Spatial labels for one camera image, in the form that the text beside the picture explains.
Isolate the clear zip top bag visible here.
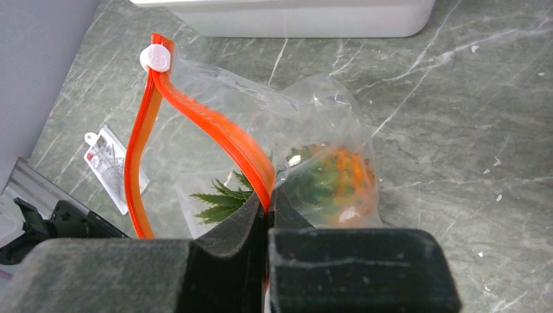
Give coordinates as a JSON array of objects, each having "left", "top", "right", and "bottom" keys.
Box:
[{"left": 123, "top": 33, "right": 383, "bottom": 239}]

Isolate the flat clear packet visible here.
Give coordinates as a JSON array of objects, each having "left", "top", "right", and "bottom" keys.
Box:
[{"left": 83, "top": 125, "right": 128, "bottom": 215}]

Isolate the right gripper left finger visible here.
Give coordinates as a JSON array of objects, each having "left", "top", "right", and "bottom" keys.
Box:
[{"left": 1, "top": 196, "right": 266, "bottom": 312}]

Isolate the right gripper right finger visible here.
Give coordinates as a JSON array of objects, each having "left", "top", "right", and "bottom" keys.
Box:
[{"left": 267, "top": 188, "right": 462, "bottom": 312}]

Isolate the white plastic bin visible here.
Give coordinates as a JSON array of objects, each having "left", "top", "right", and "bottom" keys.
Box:
[{"left": 131, "top": 0, "right": 435, "bottom": 38}]

